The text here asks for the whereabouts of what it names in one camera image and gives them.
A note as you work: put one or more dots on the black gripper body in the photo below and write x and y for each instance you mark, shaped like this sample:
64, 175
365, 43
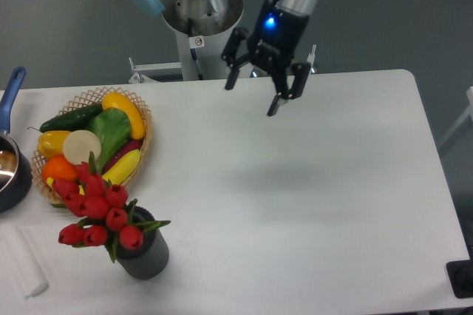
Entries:
272, 44

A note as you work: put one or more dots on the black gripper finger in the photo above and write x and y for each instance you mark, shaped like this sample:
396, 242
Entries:
229, 55
300, 72

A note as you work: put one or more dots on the red tulip bouquet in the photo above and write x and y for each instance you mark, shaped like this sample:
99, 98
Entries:
107, 217

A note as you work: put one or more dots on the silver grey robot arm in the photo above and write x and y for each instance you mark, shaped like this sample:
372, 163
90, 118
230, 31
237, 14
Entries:
298, 7

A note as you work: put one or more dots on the dark grey ribbed vase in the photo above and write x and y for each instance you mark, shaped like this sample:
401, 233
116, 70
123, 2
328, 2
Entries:
146, 256

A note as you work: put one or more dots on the purple eggplant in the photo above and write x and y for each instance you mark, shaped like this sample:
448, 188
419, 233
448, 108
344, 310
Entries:
130, 146

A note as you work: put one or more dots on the yellow squash upper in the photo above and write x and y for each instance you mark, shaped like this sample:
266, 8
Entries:
122, 102

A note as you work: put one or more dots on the yellow squash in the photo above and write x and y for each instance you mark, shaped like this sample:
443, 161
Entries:
123, 167
122, 102

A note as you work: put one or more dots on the green lettuce leaf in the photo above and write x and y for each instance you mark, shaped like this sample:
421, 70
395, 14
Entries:
113, 129

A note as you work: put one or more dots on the woven wicker basket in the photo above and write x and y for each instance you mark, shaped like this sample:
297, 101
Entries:
87, 98

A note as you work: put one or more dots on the yellow squash lower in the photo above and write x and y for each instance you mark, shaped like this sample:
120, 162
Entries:
123, 167

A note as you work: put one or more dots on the green cucumber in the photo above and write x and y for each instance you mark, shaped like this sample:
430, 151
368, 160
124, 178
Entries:
71, 121

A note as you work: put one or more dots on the white round onion slice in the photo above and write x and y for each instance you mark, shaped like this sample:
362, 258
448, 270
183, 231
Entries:
78, 144

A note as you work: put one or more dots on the yellow bell pepper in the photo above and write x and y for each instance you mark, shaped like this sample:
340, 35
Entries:
50, 144

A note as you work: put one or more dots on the orange fruit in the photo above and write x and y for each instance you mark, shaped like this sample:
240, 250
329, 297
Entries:
59, 167

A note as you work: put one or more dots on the black device at table edge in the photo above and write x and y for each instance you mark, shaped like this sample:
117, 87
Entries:
460, 277

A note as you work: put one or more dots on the white folded cloth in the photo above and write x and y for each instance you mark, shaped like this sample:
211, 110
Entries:
26, 269

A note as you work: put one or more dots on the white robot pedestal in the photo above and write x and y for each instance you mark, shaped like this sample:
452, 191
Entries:
202, 29

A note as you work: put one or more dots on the white metal base frame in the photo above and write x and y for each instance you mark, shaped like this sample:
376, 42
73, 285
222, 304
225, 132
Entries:
172, 71

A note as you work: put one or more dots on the blue handled saucepan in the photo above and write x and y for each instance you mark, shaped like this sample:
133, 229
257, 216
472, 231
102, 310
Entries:
16, 174

